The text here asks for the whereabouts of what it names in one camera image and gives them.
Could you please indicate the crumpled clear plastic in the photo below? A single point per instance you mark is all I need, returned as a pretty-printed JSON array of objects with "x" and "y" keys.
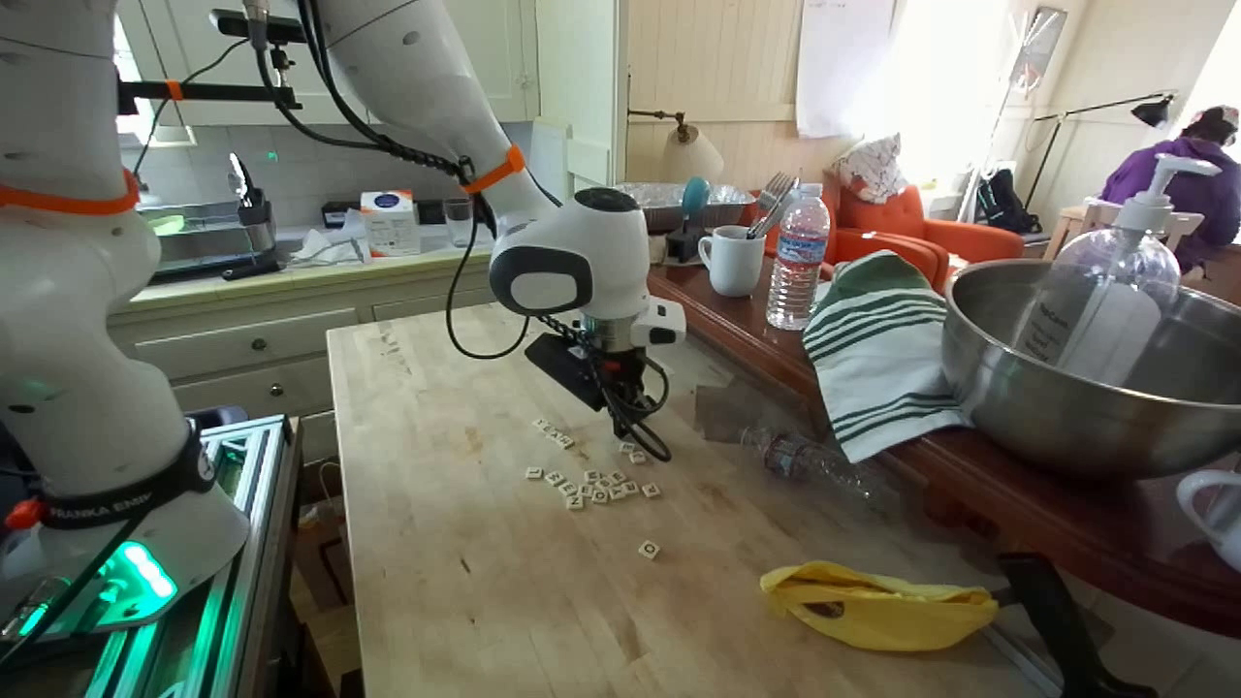
[{"x": 817, "y": 459}]

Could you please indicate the framed wall picture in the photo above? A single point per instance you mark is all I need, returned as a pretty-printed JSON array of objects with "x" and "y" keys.
[{"x": 1036, "y": 59}]

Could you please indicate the cream kitchen counter cabinet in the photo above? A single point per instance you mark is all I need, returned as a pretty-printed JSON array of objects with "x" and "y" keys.
[{"x": 235, "y": 349}]

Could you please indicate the yellow banana-shaped object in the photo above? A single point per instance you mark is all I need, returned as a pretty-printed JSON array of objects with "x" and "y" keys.
[{"x": 877, "y": 605}]

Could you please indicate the white shade desk lamp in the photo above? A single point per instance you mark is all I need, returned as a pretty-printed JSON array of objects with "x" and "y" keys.
[{"x": 697, "y": 157}]

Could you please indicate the white ceramic mug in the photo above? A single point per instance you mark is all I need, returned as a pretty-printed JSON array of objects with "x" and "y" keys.
[{"x": 734, "y": 262}]

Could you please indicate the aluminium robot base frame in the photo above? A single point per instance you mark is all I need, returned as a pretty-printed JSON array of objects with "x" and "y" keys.
[{"x": 247, "y": 543}]

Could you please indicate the white cup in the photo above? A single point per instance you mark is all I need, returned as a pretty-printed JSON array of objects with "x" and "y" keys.
[{"x": 1207, "y": 508}]

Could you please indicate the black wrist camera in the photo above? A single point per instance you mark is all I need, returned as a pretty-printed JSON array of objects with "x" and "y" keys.
[{"x": 564, "y": 372}]

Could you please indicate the large aluminium foil tray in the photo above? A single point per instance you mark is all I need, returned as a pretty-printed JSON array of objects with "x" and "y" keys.
[{"x": 718, "y": 200}]

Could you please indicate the black stand leg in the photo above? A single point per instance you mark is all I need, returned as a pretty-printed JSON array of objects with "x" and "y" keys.
[{"x": 1068, "y": 625}]

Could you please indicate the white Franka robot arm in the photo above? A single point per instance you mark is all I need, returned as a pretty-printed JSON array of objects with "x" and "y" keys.
[{"x": 65, "y": 360}]

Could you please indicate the black bag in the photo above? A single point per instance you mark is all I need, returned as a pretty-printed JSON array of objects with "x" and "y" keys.
[{"x": 1006, "y": 200}]

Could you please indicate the stainless steel mixing bowl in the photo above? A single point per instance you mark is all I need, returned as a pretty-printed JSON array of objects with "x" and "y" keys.
[{"x": 1070, "y": 389}]

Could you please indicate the black camera mount rod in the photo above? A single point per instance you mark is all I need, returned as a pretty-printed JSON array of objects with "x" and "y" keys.
[{"x": 220, "y": 94}]

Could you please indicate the white wall poster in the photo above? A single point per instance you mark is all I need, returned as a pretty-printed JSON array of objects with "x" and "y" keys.
[{"x": 844, "y": 64}]

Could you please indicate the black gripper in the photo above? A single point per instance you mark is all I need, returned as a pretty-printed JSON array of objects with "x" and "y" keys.
[{"x": 621, "y": 356}]

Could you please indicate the clear plastic water bottle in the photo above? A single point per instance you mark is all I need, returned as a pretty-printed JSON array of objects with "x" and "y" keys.
[{"x": 798, "y": 263}]

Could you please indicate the person in purple top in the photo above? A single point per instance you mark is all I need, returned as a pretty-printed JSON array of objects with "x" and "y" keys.
[{"x": 1167, "y": 181}]

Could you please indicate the orange armchair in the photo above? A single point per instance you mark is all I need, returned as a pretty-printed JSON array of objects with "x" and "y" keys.
[{"x": 954, "y": 237}]

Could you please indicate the green striped white towel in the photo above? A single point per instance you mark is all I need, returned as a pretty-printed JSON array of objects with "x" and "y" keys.
[{"x": 877, "y": 360}]

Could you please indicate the clear pump soap dispenser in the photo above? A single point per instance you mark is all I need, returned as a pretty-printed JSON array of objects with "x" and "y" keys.
[{"x": 1112, "y": 311}]

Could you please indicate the black floor lamp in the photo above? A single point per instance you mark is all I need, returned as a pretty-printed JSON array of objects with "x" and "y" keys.
[{"x": 1100, "y": 108}]

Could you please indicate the patterned white cushion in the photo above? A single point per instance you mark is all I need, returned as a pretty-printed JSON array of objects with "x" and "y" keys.
[{"x": 877, "y": 163}]

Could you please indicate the dark wooden table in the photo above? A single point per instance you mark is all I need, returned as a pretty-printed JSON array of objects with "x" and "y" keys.
[{"x": 1033, "y": 518}]

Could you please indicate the white paper towel roll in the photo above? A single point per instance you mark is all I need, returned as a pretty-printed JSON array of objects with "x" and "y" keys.
[{"x": 390, "y": 219}]

